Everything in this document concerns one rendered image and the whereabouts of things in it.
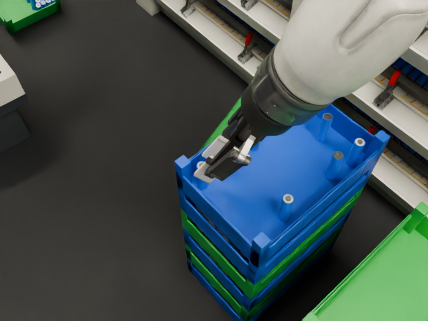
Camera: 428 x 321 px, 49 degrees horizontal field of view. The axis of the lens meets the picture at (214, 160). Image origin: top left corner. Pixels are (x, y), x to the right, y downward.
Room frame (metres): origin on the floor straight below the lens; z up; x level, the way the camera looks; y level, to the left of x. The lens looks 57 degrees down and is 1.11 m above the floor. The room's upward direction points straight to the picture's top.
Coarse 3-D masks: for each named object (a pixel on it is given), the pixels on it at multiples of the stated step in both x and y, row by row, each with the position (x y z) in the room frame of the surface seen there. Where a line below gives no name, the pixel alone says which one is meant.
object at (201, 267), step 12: (192, 252) 0.40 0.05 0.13; (204, 264) 0.39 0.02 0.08; (300, 264) 0.37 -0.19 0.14; (204, 276) 0.37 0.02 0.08; (288, 276) 0.35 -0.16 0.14; (216, 288) 0.34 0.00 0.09; (276, 288) 0.32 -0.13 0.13; (228, 300) 0.31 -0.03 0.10; (264, 300) 0.30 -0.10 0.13; (240, 312) 0.28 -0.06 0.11; (252, 312) 0.28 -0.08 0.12
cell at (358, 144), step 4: (356, 140) 0.47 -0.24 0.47; (360, 140) 0.46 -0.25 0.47; (356, 144) 0.46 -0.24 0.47; (360, 144) 0.46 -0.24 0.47; (364, 144) 0.46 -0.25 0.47; (352, 148) 0.46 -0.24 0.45; (356, 148) 0.45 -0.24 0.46; (360, 148) 0.45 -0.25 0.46; (352, 152) 0.46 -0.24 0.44; (356, 152) 0.45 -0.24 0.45; (360, 152) 0.45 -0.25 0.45; (348, 156) 0.46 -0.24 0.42; (352, 156) 0.45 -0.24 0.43; (356, 156) 0.45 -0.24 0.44; (348, 160) 0.46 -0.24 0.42; (352, 160) 0.45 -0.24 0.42; (356, 160) 0.45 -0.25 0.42; (348, 164) 0.45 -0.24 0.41; (352, 164) 0.45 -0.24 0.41
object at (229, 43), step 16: (160, 0) 1.29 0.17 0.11; (176, 0) 1.27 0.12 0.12; (192, 0) 1.26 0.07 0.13; (208, 0) 1.22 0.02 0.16; (176, 16) 1.23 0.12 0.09; (192, 16) 1.20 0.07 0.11; (208, 16) 1.19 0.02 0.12; (224, 16) 1.15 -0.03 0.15; (208, 32) 1.13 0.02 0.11; (224, 32) 1.12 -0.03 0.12; (240, 32) 1.10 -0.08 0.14; (256, 32) 1.08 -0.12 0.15; (224, 48) 1.06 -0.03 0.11; (240, 48) 1.05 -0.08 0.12; (256, 48) 1.04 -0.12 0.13; (240, 64) 1.00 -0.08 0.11; (256, 64) 0.99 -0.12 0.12
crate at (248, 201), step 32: (352, 128) 0.51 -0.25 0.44; (192, 160) 0.43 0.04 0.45; (256, 160) 0.47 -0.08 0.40; (288, 160) 0.47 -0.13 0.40; (320, 160) 0.47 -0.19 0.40; (192, 192) 0.38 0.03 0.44; (224, 192) 0.40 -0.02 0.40; (256, 192) 0.40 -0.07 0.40; (288, 192) 0.40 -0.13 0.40; (320, 192) 0.40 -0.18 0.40; (224, 224) 0.32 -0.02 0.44; (256, 224) 0.34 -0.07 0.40; (288, 224) 0.34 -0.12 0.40; (256, 256) 0.27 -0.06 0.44
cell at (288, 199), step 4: (284, 196) 0.36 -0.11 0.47; (288, 196) 0.36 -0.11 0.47; (292, 196) 0.36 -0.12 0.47; (284, 200) 0.35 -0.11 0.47; (288, 200) 0.35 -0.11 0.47; (292, 200) 0.35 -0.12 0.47; (284, 204) 0.35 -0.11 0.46; (288, 204) 0.34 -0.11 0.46; (292, 204) 0.35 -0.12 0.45; (280, 208) 0.35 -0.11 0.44; (284, 208) 0.35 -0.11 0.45; (288, 208) 0.34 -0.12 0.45; (280, 212) 0.35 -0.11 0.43; (284, 212) 0.35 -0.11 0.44; (288, 212) 0.35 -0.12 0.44; (280, 216) 0.35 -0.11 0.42; (284, 216) 0.34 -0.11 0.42; (288, 216) 0.35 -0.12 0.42; (280, 220) 0.35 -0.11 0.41; (284, 220) 0.34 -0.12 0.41
